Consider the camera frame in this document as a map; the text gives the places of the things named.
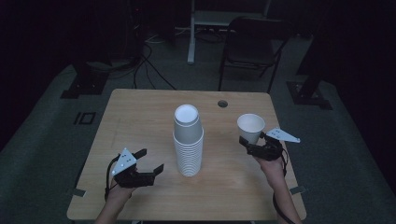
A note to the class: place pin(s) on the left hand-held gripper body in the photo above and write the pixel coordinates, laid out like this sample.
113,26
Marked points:
134,179

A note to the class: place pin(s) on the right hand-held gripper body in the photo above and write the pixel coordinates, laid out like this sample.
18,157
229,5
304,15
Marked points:
267,151

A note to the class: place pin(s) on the single white paper cup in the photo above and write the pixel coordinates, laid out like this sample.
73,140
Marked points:
250,124

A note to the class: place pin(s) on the stack of white paper cups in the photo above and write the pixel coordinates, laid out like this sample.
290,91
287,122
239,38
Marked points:
188,155

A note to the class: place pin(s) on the person's left hand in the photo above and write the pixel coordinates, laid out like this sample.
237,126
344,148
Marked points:
120,193

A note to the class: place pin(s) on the person's right hand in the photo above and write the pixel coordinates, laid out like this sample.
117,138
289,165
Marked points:
274,171

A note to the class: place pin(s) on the grey tape strip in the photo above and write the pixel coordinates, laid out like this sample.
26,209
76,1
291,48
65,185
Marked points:
298,190
79,192

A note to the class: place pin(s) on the black stand base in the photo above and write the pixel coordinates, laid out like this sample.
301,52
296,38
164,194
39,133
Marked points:
306,95
84,85

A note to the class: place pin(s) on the black folding chair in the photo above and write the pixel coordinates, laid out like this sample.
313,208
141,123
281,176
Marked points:
249,46

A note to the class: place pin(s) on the white desk frame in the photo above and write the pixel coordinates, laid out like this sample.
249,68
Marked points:
192,34

